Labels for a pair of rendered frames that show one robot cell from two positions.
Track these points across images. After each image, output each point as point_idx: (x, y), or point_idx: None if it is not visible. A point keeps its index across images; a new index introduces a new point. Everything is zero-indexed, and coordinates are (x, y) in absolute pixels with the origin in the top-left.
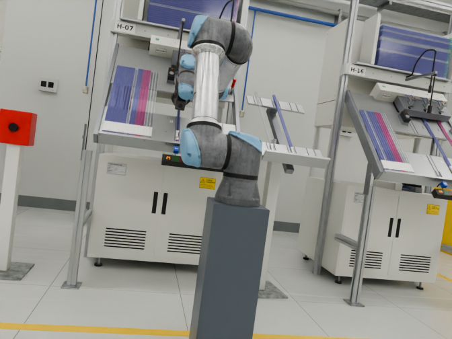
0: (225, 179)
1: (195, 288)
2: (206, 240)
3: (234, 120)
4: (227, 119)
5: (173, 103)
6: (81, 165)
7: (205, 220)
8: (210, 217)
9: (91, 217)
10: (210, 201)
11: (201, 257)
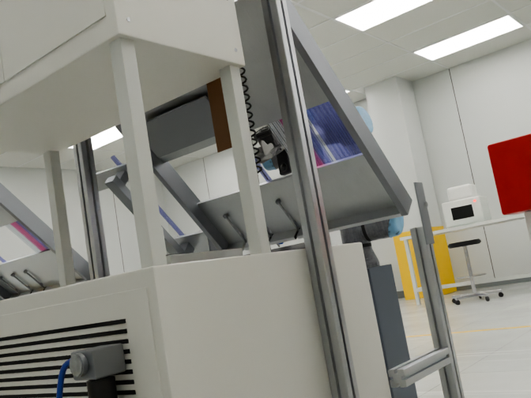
0: (372, 249)
1: (386, 353)
2: (391, 295)
3: (186, 194)
4: (96, 185)
5: (34, 109)
6: (434, 251)
7: (377, 287)
8: (390, 275)
9: (389, 390)
10: (382, 266)
11: (386, 317)
